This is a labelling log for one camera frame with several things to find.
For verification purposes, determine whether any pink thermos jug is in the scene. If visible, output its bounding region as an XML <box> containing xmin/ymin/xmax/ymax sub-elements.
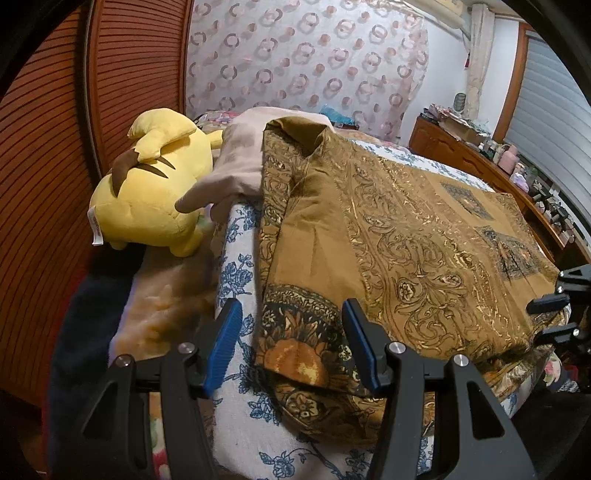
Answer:
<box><xmin>499</xmin><ymin>144</ymin><xmax>519</xmax><ymax>174</ymax></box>

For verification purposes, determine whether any dark navy cloth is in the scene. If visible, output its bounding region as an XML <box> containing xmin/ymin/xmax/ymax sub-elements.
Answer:
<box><xmin>48</xmin><ymin>249</ymin><xmax>141</xmax><ymax>467</ymax></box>

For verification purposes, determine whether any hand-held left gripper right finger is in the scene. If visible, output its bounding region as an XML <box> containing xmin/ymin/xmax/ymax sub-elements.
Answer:
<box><xmin>342</xmin><ymin>298</ymin><xmax>536</xmax><ymax>480</ymax></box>

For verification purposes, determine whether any wooden louvred door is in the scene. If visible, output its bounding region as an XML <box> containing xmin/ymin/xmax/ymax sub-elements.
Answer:
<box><xmin>0</xmin><ymin>0</ymin><xmax>195</xmax><ymax>402</ymax></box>

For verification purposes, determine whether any pale pink cloth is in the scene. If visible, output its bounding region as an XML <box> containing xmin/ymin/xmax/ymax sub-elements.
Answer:
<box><xmin>175</xmin><ymin>107</ymin><xmax>333</xmax><ymax>220</ymax></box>

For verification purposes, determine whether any tan fuzzy blanket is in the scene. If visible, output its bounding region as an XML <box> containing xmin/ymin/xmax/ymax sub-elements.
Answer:
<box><xmin>113</xmin><ymin>256</ymin><xmax>220</xmax><ymax>370</ymax></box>

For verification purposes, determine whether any wooden cabinet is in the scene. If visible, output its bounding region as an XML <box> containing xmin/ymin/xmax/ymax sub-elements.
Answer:
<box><xmin>409</xmin><ymin>115</ymin><xmax>578</xmax><ymax>259</ymax></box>

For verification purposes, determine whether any yellow plush toy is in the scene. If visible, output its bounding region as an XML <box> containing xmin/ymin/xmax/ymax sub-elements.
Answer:
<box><xmin>89</xmin><ymin>108</ymin><xmax>223</xmax><ymax>258</ymax></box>

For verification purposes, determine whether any blue floral white sheet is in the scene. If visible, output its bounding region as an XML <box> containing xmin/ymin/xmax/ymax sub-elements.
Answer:
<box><xmin>210</xmin><ymin>138</ymin><xmax>522</xmax><ymax>480</ymax></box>

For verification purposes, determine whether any cardboard box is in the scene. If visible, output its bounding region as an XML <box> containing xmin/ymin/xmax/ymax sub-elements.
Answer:
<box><xmin>438</xmin><ymin>113</ymin><xmax>490</xmax><ymax>141</ymax></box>

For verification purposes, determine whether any brown patterned garment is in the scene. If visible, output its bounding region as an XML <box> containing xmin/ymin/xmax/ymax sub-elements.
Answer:
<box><xmin>254</xmin><ymin>115</ymin><xmax>568</xmax><ymax>448</ymax></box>

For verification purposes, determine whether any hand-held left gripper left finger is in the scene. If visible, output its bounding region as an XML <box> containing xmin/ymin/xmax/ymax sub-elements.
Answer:
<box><xmin>76</xmin><ymin>298</ymin><xmax>243</xmax><ymax>480</ymax></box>

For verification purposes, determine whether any turquoise plastic bag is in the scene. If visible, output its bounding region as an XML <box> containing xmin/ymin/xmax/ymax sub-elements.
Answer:
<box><xmin>321</xmin><ymin>105</ymin><xmax>358</xmax><ymax>130</ymax></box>

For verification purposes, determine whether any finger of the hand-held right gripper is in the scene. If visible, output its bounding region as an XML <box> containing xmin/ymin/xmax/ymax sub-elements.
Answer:
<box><xmin>538</xmin><ymin>322</ymin><xmax>591</xmax><ymax>356</ymax></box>
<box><xmin>526</xmin><ymin>265</ymin><xmax>591</xmax><ymax>317</ymax></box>

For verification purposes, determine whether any ring print curtain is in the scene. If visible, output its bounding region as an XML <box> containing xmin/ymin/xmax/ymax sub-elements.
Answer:
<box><xmin>185</xmin><ymin>0</ymin><xmax>430</xmax><ymax>141</ymax></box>

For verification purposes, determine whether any cream lace curtain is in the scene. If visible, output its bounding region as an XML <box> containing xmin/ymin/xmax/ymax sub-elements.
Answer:
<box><xmin>466</xmin><ymin>4</ymin><xmax>495</xmax><ymax>118</ymax></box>

